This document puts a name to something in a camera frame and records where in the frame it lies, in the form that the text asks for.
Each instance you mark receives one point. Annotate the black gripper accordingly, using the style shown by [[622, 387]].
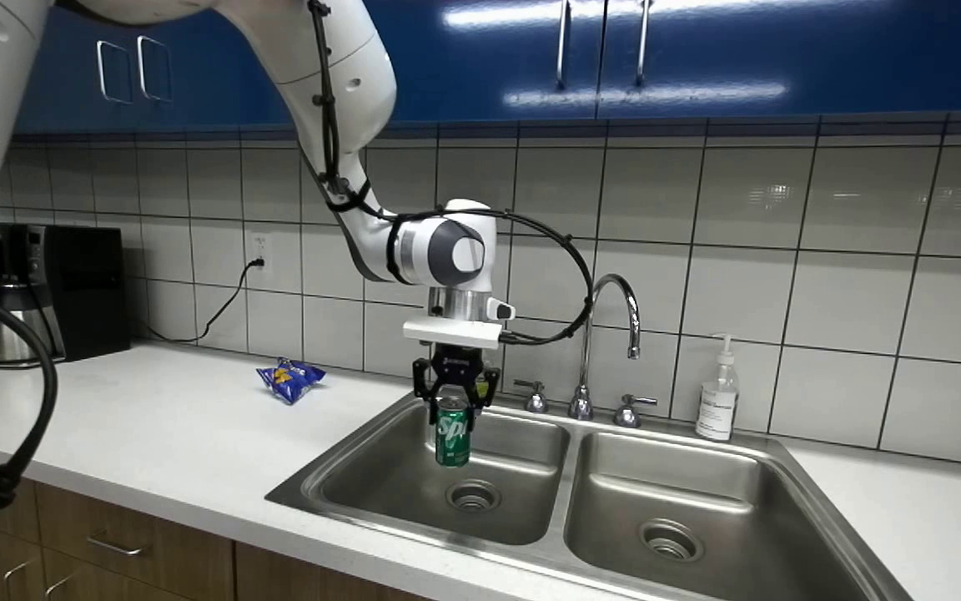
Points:
[[454, 364]]

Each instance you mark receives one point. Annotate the green soda can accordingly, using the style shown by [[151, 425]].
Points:
[[450, 433]]

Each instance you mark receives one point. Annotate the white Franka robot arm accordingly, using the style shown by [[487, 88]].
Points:
[[333, 88]]

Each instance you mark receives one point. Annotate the metal sink drain strainer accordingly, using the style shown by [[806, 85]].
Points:
[[668, 542], [473, 497]]

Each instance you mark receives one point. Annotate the stainless steel double sink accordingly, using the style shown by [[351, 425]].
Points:
[[615, 479]]

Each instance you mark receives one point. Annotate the blue chip bag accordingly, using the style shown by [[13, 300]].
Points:
[[289, 382]]

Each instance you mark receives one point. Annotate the chrome gooseneck faucet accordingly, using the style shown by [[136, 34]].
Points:
[[600, 286]]

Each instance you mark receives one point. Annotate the wooden lower cabinet door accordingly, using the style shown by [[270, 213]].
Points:
[[301, 587]]

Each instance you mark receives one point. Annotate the clear pump soap bottle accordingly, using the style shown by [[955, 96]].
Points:
[[715, 404]]

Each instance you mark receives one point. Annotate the wooden cabinet drawer front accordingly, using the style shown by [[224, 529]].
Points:
[[184, 569]]

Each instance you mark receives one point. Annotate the blue upper cabinet door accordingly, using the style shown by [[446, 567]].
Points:
[[503, 56], [201, 88], [69, 88], [835, 56]]

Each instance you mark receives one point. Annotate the black coffee maker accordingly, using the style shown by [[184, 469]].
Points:
[[85, 288]]

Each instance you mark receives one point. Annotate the steel coffee carafe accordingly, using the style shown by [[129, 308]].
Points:
[[9, 327]]

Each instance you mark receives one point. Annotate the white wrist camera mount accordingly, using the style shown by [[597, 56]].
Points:
[[450, 331]]

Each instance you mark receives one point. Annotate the white wall outlet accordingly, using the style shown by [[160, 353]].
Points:
[[259, 248]]

